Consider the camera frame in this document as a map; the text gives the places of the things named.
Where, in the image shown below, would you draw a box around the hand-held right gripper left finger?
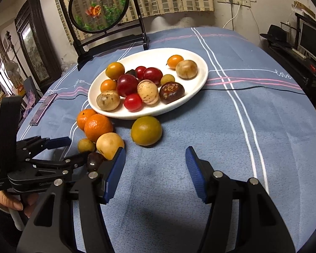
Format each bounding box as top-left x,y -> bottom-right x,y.
16,147 -> 126,253

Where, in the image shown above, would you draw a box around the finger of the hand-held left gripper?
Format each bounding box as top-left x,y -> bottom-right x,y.
16,136 -> 72,162
29,151 -> 91,171

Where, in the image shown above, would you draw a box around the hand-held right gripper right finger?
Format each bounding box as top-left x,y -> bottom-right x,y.
185,146 -> 297,253

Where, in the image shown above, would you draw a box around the dark patterned passion fruit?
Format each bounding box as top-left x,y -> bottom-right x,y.
159,82 -> 185,104

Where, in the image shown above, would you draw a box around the red cherry tomato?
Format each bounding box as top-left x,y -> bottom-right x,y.
124,93 -> 143,112
135,66 -> 147,80
143,67 -> 164,85

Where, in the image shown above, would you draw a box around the white oval plate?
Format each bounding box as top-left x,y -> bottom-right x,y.
87,48 -> 209,120

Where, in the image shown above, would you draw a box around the person's left forearm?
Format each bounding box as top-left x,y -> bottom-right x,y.
0,203 -> 24,253

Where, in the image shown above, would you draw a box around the person's left hand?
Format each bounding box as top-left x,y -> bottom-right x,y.
0,189 -> 39,218

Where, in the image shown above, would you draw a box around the small yellow-green fruit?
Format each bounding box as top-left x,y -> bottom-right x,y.
160,74 -> 175,85
77,138 -> 96,153

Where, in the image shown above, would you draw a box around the pale yellow round fruit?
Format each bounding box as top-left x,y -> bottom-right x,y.
96,132 -> 125,161

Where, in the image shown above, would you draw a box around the orange mandarin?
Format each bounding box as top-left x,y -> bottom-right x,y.
77,109 -> 97,132
84,113 -> 114,143

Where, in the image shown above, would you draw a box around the smartphone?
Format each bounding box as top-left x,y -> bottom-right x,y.
29,93 -> 58,126

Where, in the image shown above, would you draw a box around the blue striped tablecloth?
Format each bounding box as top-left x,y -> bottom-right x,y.
16,27 -> 316,253

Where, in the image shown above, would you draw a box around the green-orange large citrus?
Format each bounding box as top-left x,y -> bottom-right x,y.
131,116 -> 163,146

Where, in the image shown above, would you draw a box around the white standing fan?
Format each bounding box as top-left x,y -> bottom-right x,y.
5,59 -> 20,78

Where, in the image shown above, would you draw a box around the tan fruit with dark spot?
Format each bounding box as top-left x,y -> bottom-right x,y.
96,90 -> 121,112

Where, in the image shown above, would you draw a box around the small orange kumquat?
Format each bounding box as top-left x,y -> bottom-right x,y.
100,79 -> 118,92
166,55 -> 185,68

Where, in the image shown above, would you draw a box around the clear plastic bags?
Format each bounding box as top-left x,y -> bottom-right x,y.
60,55 -> 78,73

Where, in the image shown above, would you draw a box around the dark wooden framed cabinet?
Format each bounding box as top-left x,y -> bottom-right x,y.
14,0 -> 56,87

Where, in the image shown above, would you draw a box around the pale speckled oval fruit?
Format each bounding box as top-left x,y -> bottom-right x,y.
137,80 -> 159,105

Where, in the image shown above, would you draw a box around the dark red plum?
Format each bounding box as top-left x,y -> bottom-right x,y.
117,74 -> 139,97

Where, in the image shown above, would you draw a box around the yellow-orange small citrus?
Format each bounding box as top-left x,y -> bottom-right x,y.
105,62 -> 125,80

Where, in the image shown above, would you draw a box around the tan round fruit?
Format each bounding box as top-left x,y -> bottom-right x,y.
175,60 -> 198,80

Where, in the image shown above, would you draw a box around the round goldfish screen black stand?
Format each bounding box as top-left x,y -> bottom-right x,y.
58,0 -> 150,71

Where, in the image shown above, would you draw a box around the black desk rack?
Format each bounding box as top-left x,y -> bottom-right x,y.
266,13 -> 316,106

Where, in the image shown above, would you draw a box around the black hat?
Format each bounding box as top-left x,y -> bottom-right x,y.
260,24 -> 293,46

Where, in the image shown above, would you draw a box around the black computer monitor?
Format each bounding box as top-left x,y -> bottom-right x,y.
299,21 -> 316,64

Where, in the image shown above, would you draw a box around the small cardboard piece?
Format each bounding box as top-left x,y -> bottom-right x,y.
293,0 -> 316,19

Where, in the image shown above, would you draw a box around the thin black cable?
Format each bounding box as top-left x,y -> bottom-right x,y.
200,87 -> 306,95

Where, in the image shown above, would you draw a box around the white power cable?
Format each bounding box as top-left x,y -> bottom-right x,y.
222,4 -> 243,28

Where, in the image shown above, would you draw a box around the white wall outlet row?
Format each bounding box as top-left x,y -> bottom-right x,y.
228,0 -> 251,7

